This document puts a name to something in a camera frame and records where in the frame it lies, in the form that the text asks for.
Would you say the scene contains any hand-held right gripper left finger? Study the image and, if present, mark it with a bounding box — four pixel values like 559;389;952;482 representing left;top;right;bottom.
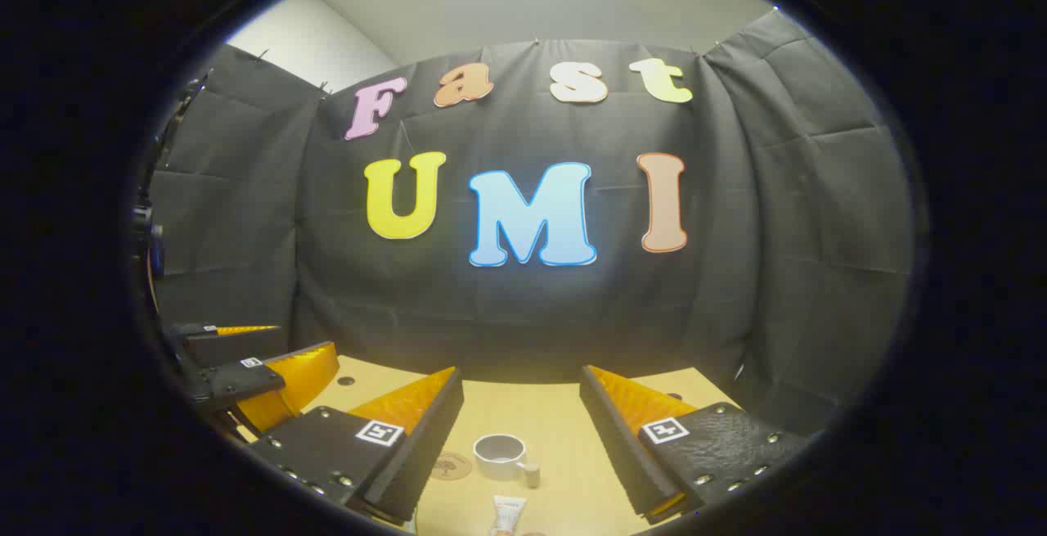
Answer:
245;366;465;525

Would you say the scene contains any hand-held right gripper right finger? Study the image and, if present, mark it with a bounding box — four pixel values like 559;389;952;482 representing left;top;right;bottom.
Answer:
579;364;812;525

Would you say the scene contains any round wooden coaster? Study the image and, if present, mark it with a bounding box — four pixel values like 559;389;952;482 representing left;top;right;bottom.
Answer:
429;452;474;482

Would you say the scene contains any white cup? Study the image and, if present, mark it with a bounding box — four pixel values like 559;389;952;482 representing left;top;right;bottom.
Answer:
473;434;542;489

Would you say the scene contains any white toothpaste tube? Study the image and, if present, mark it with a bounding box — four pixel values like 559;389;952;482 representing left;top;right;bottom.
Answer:
489;495;528;536

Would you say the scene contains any light wooden desktop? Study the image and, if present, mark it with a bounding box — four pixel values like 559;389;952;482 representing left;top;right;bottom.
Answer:
233;354;741;536

